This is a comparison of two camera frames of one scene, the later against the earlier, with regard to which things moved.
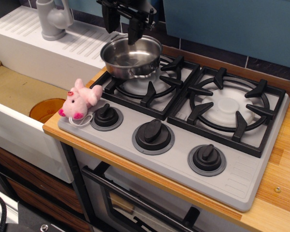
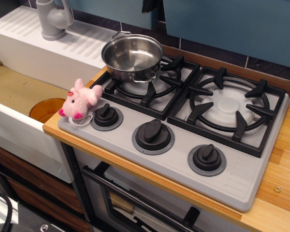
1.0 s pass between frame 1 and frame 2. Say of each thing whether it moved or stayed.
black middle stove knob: stayed
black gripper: moved
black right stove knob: stayed
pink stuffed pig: stayed
